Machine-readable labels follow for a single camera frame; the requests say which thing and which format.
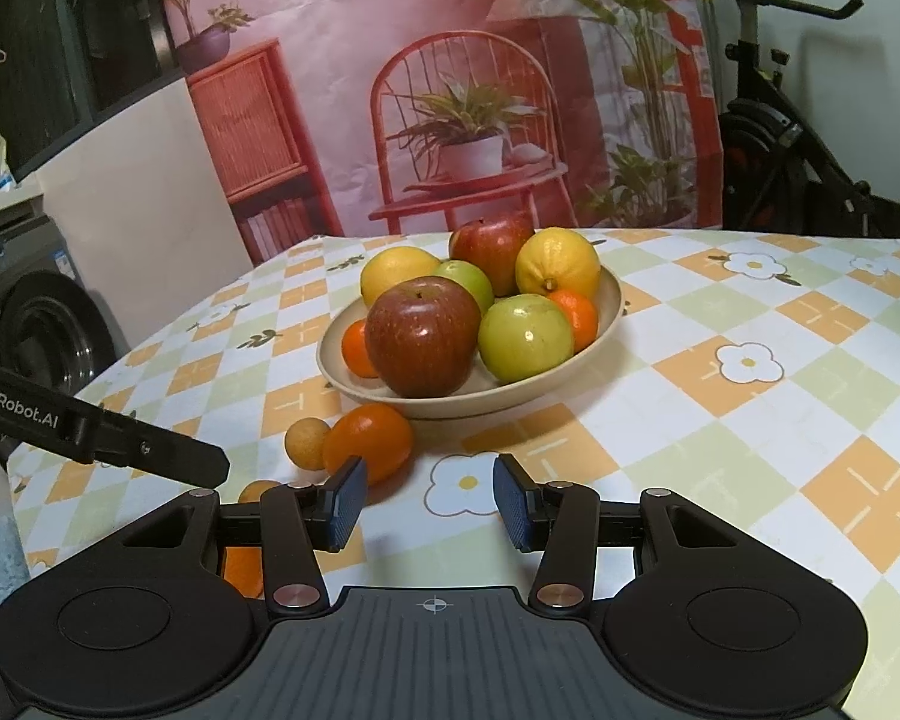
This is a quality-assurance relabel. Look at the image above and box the pink printed backdrop cloth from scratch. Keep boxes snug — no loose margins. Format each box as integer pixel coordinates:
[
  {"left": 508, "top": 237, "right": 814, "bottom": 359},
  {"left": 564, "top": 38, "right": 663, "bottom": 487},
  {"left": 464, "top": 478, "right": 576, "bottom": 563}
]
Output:
[{"left": 164, "top": 0, "right": 724, "bottom": 234}]

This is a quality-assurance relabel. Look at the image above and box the small tan longan fruit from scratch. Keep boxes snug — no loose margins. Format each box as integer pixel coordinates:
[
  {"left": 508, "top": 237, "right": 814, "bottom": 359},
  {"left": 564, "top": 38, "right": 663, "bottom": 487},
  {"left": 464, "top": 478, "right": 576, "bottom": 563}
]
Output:
[{"left": 284, "top": 418, "right": 329, "bottom": 472}]

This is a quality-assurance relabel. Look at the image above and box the bright red apple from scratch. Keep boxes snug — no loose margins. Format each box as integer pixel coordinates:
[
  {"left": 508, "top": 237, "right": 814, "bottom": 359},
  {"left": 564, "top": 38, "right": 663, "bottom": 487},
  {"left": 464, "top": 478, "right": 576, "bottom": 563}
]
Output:
[{"left": 448, "top": 211, "right": 535, "bottom": 298}]

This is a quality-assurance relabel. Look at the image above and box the round yellow orange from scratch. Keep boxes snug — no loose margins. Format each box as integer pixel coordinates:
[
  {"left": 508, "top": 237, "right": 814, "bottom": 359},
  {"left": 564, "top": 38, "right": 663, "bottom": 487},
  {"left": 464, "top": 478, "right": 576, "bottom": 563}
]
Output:
[{"left": 361, "top": 245, "right": 440, "bottom": 307}]

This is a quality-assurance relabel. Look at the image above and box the dark red apple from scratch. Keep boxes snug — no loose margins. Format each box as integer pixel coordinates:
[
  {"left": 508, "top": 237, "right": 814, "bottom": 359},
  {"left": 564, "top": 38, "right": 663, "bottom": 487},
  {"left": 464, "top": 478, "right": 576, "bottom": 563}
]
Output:
[{"left": 365, "top": 277, "right": 481, "bottom": 398}]

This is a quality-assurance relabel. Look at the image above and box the large green apple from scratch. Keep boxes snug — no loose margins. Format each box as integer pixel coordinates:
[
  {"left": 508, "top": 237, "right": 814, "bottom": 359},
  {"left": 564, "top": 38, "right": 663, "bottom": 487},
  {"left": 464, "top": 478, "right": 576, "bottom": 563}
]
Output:
[{"left": 478, "top": 294, "right": 574, "bottom": 383}]

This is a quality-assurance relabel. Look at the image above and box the small green apple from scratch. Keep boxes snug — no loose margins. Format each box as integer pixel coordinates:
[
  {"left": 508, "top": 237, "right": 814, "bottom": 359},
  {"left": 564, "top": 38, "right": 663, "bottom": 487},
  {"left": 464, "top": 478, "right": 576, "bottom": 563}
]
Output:
[{"left": 434, "top": 260, "right": 494, "bottom": 314}]

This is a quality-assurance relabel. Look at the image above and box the beige round plate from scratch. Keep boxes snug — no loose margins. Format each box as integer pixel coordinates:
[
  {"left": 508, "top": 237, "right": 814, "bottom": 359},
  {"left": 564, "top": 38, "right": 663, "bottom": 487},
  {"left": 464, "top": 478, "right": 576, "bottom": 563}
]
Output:
[{"left": 317, "top": 266, "right": 624, "bottom": 419}]

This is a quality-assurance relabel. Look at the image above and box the washing machine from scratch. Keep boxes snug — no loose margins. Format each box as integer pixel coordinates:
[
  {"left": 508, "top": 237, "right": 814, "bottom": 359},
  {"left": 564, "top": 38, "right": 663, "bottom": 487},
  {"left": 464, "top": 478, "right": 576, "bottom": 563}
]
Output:
[{"left": 0, "top": 188, "right": 123, "bottom": 395}]

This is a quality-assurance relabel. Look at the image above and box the checkered floral tablecloth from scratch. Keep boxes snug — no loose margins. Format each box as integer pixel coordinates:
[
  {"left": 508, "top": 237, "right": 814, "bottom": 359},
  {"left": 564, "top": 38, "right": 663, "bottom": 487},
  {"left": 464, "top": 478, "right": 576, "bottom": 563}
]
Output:
[{"left": 0, "top": 231, "right": 900, "bottom": 718}]

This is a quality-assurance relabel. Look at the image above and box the orange tangerine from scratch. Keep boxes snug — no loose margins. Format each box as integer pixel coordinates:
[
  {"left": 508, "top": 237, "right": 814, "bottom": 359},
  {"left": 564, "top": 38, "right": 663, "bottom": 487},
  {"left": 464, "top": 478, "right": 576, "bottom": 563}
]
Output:
[
  {"left": 322, "top": 403, "right": 414, "bottom": 486},
  {"left": 341, "top": 319, "right": 379, "bottom": 379},
  {"left": 222, "top": 479, "right": 279, "bottom": 598},
  {"left": 549, "top": 289, "right": 600, "bottom": 353}
]

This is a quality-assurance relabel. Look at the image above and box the yellow lemon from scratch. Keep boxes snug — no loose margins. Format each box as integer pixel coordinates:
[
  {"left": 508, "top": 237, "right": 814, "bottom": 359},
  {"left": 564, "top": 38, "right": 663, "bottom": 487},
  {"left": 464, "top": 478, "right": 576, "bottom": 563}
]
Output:
[{"left": 515, "top": 227, "right": 601, "bottom": 299}]

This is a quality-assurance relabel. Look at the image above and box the black exercise bike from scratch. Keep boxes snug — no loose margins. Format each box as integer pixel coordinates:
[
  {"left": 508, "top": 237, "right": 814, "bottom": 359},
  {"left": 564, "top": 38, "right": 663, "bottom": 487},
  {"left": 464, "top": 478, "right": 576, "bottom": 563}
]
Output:
[{"left": 699, "top": 0, "right": 900, "bottom": 239}]

